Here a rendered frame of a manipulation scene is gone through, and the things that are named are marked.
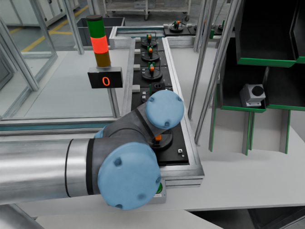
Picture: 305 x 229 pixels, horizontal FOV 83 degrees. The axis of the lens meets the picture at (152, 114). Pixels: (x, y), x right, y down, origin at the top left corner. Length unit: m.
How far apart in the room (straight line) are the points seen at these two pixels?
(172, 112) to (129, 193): 0.17
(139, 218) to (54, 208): 0.32
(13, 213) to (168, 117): 0.37
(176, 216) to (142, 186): 0.53
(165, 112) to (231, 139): 0.47
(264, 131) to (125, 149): 0.68
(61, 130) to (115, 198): 0.75
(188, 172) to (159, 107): 0.42
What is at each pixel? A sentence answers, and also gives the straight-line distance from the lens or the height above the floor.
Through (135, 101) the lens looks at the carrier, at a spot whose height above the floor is 0.97.
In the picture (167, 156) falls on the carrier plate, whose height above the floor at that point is 0.97.
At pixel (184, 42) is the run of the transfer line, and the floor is 0.92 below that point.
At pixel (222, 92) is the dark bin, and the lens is 0.61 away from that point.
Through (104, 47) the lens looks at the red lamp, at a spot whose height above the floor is 1.33.
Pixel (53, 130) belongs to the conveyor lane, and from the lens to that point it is 0.96.
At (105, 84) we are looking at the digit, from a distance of 0.70.
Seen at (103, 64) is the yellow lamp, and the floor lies 1.27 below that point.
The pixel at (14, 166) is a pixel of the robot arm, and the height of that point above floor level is 1.40.
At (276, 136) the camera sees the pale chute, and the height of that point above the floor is 1.03.
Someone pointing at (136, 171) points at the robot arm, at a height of 1.39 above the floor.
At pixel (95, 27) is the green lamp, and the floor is 1.39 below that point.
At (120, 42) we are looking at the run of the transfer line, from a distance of 1.78.
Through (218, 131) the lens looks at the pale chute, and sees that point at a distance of 0.74.
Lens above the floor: 1.57
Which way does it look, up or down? 44 degrees down
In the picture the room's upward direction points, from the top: straight up
